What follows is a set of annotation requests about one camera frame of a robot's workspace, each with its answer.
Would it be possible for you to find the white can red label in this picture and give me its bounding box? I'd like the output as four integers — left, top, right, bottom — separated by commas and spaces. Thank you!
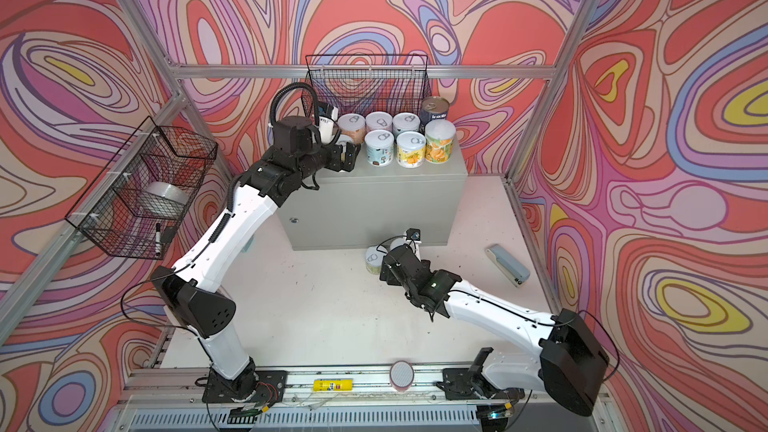
389, 237, 408, 251

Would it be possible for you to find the left black wire basket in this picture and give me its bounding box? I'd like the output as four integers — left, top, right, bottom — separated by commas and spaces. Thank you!
65, 118, 218, 260

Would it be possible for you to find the white can teal label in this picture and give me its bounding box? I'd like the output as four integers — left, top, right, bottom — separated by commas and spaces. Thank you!
364, 130, 395, 167

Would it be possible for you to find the dark blue tomato can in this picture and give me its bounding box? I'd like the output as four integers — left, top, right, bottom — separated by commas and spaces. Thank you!
419, 96, 450, 127

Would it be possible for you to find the back black wire basket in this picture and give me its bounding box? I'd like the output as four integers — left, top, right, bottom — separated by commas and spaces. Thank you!
304, 52, 431, 116

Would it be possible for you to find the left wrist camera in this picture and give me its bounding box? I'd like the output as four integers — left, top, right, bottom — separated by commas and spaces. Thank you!
316, 102, 339, 145

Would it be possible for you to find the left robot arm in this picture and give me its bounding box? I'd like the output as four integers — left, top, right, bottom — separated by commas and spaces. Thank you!
150, 116, 360, 381

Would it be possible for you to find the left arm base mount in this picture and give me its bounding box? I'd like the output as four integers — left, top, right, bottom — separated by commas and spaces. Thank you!
202, 368, 288, 405

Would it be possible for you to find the pink tape roll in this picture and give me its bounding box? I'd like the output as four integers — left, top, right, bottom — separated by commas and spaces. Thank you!
389, 360, 415, 392

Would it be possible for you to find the white can yellow orange label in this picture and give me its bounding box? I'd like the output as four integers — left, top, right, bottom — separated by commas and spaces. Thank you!
396, 131, 426, 169

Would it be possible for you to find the black marker pen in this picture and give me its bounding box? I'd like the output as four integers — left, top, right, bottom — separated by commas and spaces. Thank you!
154, 223, 163, 258

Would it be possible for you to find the grey metal cabinet box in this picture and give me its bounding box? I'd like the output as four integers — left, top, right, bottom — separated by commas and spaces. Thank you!
277, 144, 468, 251

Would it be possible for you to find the white can green label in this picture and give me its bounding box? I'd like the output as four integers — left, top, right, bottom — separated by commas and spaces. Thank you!
364, 245, 387, 276

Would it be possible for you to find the yellow peach can plastic lid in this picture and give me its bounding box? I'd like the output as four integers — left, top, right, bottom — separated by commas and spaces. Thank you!
424, 119, 456, 164

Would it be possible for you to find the light blue spotted can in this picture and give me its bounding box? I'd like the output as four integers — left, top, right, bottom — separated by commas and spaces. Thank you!
392, 112, 421, 136

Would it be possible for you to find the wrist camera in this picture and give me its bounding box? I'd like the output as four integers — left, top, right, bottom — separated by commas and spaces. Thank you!
405, 228, 422, 242
316, 102, 339, 145

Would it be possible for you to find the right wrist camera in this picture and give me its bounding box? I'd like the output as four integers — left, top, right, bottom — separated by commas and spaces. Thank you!
405, 228, 422, 242

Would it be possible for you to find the white can pink label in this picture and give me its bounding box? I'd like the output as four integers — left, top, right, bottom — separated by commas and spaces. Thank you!
365, 111, 393, 132

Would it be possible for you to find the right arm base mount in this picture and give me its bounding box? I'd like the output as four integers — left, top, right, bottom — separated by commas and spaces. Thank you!
435, 368, 526, 403

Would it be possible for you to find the silver tape roll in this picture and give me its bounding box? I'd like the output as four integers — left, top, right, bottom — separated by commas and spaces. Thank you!
138, 181, 188, 220

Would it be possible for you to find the grey green stapler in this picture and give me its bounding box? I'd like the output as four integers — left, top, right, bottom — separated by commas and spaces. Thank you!
485, 244, 530, 287

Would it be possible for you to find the aluminium front rail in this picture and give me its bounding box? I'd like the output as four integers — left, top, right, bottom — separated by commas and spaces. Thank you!
119, 362, 613, 415

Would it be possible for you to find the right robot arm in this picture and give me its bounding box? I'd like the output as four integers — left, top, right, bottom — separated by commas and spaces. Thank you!
379, 245, 609, 417

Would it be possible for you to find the black wire basket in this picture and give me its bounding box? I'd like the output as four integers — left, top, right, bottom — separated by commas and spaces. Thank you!
65, 118, 218, 260
304, 52, 431, 116

